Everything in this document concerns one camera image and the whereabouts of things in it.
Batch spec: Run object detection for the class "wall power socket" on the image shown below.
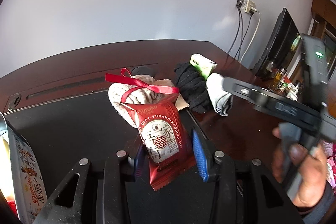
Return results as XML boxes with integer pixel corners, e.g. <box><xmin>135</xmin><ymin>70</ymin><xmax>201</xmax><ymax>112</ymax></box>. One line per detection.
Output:
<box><xmin>236</xmin><ymin>0</ymin><xmax>257</xmax><ymax>14</ymax></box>

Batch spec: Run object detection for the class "round cookie tin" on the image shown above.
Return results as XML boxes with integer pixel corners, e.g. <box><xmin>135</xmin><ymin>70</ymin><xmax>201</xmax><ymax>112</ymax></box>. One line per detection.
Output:
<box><xmin>1</xmin><ymin>115</ymin><xmax>47</xmax><ymax>223</ymax></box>

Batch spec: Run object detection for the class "beige cloth pouch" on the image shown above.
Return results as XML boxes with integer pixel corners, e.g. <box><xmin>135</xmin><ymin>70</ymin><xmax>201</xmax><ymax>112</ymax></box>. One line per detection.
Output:
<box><xmin>155</xmin><ymin>79</ymin><xmax>190</xmax><ymax>111</ymax></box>

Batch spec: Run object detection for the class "black cable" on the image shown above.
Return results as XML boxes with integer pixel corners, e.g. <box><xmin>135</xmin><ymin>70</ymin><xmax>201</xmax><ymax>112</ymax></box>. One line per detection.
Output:
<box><xmin>227</xmin><ymin>5</ymin><xmax>245</xmax><ymax>57</ymax></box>

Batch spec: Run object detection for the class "red wedding gift packet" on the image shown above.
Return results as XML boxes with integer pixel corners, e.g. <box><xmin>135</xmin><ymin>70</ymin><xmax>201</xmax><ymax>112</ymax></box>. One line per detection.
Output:
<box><xmin>122</xmin><ymin>94</ymin><xmax>195</xmax><ymax>191</ymax></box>

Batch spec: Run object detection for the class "black sock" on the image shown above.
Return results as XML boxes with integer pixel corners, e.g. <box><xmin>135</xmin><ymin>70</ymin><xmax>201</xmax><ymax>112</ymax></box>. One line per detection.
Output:
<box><xmin>173</xmin><ymin>63</ymin><xmax>213</xmax><ymax>114</ymax></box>

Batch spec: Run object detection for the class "glass tea bottle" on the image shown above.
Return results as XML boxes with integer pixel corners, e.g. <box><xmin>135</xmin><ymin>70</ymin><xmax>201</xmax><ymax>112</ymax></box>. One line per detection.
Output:
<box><xmin>269</xmin><ymin>67</ymin><xmax>286</xmax><ymax>92</ymax></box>

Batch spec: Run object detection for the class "person right hand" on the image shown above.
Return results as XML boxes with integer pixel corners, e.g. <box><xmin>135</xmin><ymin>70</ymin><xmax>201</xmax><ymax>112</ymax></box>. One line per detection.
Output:
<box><xmin>272</xmin><ymin>127</ymin><xmax>329</xmax><ymax>208</ymax></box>

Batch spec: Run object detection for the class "white cable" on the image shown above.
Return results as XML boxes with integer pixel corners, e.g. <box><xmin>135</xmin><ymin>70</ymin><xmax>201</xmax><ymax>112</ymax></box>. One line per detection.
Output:
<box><xmin>239</xmin><ymin>10</ymin><xmax>261</xmax><ymax>63</ymax></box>

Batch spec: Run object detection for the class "grey white sock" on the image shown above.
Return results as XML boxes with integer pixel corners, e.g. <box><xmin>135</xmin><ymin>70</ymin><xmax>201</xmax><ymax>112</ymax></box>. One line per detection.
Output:
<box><xmin>206</xmin><ymin>73</ymin><xmax>233</xmax><ymax>117</ymax></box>

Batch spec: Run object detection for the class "pink floral bedding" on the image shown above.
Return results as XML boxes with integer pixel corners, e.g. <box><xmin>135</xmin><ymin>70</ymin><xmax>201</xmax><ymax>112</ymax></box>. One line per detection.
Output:
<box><xmin>321</xmin><ymin>140</ymin><xmax>336</xmax><ymax>193</ymax></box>

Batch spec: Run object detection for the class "black monitor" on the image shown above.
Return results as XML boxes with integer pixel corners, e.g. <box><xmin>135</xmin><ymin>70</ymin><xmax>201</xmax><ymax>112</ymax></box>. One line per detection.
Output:
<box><xmin>252</xmin><ymin>7</ymin><xmax>301</xmax><ymax>80</ymax></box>

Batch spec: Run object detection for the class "green white small box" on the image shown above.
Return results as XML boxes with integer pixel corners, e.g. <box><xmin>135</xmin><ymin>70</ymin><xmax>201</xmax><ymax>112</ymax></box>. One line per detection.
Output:
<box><xmin>190</xmin><ymin>53</ymin><xmax>217</xmax><ymax>80</ymax></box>

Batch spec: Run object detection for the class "beige sock red ribbon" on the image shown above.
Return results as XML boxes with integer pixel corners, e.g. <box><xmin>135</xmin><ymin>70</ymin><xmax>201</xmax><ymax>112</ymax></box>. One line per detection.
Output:
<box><xmin>105</xmin><ymin>68</ymin><xmax>179</xmax><ymax>128</ymax></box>

